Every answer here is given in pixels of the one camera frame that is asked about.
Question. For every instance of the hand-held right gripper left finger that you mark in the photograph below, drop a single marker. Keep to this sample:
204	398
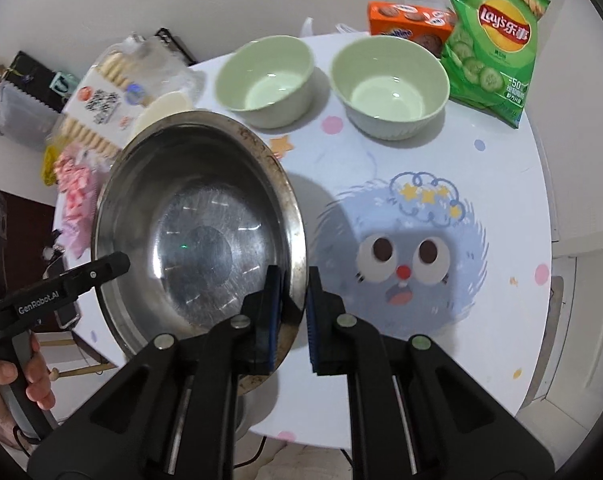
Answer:
271	325

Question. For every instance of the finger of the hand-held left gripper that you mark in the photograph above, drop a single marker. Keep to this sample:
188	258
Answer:
99	270

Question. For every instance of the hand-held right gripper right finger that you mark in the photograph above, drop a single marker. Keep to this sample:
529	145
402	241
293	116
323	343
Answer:
315	332

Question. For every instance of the large stainless steel bowl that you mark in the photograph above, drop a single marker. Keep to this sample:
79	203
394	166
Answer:
196	220

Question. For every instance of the pale green ribbed bowl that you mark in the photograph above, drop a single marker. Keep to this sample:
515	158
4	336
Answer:
389	90
266	85

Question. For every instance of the person's left hand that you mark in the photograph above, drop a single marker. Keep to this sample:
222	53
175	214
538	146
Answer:
37	385

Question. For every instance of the pink candy bag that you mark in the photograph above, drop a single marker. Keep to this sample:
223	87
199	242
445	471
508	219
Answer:
79	195

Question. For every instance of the dark wooden furniture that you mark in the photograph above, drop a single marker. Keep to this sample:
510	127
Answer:
11	230

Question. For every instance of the clear biscuit package white label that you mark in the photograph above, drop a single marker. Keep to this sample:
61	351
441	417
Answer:
101	105

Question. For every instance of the printed cartoon tablecloth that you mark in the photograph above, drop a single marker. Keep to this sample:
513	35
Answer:
481	350

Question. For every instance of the cream round plate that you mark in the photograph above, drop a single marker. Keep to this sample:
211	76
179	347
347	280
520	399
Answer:
161	107

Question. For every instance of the black folded object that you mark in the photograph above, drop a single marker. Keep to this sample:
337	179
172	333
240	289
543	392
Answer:
174	45

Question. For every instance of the white plastic bag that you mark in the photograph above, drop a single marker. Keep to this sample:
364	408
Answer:
326	27

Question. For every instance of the orange cookie box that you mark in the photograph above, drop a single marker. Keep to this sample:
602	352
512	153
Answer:
406	20

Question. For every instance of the green potato chips bag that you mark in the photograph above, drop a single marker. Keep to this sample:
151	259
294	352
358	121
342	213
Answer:
491	55

